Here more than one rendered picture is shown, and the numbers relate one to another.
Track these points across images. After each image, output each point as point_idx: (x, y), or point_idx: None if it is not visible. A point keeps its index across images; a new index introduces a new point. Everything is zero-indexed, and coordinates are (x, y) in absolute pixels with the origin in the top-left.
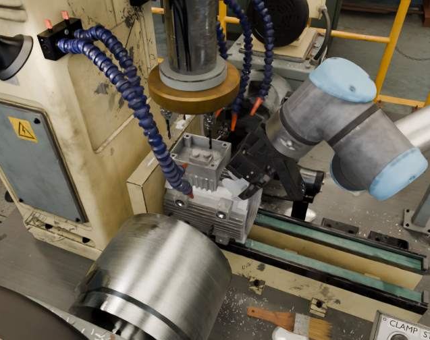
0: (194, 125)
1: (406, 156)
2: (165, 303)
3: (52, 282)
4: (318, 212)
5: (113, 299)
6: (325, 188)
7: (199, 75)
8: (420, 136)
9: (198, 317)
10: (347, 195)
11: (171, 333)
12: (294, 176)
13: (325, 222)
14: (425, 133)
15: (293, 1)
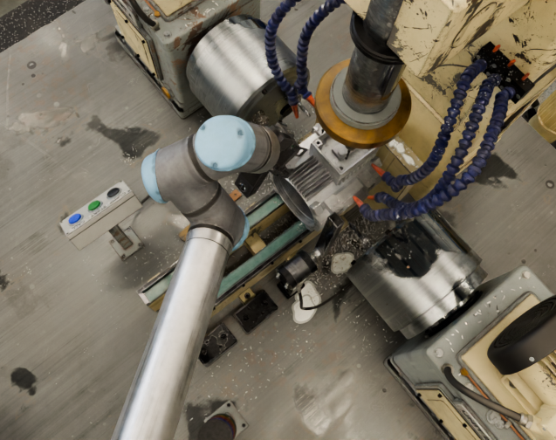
0: (398, 166)
1: (152, 161)
2: (210, 52)
3: None
4: (298, 326)
5: (229, 26)
6: (326, 362)
7: (340, 86)
8: (188, 248)
9: (201, 81)
10: (303, 380)
11: (197, 58)
12: (246, 173)
13: (270, 303)
14: (186, 252)
15: (520, 337)
